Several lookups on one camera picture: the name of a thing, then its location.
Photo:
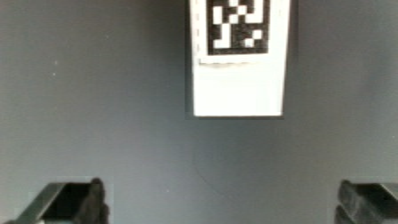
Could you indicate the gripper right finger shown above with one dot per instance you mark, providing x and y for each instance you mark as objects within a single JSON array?
[{"x": 369, "y": 203}]

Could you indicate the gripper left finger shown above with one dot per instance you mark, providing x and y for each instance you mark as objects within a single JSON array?
[{"x": 69, "y": 204}]

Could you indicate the white table leg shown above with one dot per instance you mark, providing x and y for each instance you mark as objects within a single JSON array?
[{"x": 239, "y": 57}]

